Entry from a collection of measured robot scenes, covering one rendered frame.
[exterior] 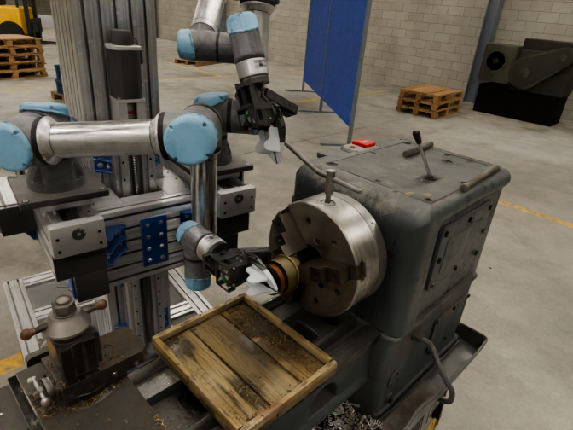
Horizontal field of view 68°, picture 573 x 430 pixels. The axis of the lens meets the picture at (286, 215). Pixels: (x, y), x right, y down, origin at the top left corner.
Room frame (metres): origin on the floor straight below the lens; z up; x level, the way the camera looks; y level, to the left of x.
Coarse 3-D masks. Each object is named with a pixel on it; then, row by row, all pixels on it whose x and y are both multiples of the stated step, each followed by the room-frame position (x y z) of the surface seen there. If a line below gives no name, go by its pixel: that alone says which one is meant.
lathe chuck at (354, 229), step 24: (312, 216) 0.95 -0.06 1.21; (336, 216) 0.92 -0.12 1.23; (360, 216) 0.96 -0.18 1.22; (312, 240) 0.95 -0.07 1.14; (336, 240) 0.90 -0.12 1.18; (360, 240) 0.89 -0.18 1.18; (312, 288) 0.93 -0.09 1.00; (336, 288) 0.88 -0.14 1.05; (360, 288) 0.85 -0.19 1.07; (312, 312) 0.92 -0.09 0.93; (336, 312) 0.87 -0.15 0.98
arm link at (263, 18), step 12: (240, 0) 1.51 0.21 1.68; (252, 0) 1.48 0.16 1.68; (264, 0) 1.49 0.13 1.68; (276, 0) 1.52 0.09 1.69; (252, 12) 1.49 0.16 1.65; (264, 12) 1.50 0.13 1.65; (264, 24) 1.49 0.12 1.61; (264, 36) 1.48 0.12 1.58; (264, 48) 1.48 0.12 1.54; (240, 120) 1.38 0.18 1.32; (240, 132) 1.41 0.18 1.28; (252, 132) 1.40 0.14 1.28
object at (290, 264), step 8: (280, 256) 0.90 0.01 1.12; (288, 256) 0.89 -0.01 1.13; (272, 264) 0.86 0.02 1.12; (280, 264) 0.86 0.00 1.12; (288, 264) 0.86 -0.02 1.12; (296, 264) 0.87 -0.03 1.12; (272, 272) 0.83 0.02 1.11; (280, 272) 0.84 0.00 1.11; (288, 272) 0.85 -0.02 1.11; (296, 272) 0.86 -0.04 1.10; (280, 280) 0.83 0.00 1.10; (288, 280) 0.84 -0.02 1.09; (296, 280) 0.85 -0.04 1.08; (280, 288) 0.82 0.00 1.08; (288, 288) 0.84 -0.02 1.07
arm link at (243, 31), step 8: (232, 16) 1.10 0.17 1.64; (240, 16) 1.09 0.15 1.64; (248, 16) 1.10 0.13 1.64; (232, 24) 1.09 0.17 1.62; (240, 24) 1.08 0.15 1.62; (248, 24) 1.09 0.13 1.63; (256, 24) 1.11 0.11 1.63; (232, 32) 1.09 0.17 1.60; (240, 32) 1.08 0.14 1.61; (248, 32) 1.08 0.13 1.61; (256, 32) 1.09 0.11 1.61; (232, 40) 1.09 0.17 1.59; (240, 40) 1.07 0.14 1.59; (248, 40) 1.07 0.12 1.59; (256, 40) 1.08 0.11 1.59; (232, 48) 1.09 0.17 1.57; (240, 48) 1.07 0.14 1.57; (248, 48) 1.07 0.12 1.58; (256, 48) 1.08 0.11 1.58; (240, 56) 1.07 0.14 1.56; (248, 56) 1.06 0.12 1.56; (256, 56) 1.07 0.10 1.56; (264, 56) 1.09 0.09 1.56
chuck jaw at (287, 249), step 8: (288, 208) 1.01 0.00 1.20; (280, 216) 0.98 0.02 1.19; (288, 216) 0.99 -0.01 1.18; (280, 224) 0.97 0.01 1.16; (288, 224) 0.97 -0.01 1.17; (296, 224) 0.99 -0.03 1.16; (280, 232) 0.97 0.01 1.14; (288, 232) 0.95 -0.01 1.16; (296, 232) 0.97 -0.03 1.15; (280, 240) 0.95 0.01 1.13; (288, 240) 0.94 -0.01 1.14; (296, 240) 0.95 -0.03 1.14; (280, 248) 0.91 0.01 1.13; (288, 248) 0.92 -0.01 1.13; (296, 248) 0.93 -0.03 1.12; (304, 248) 0.95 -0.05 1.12
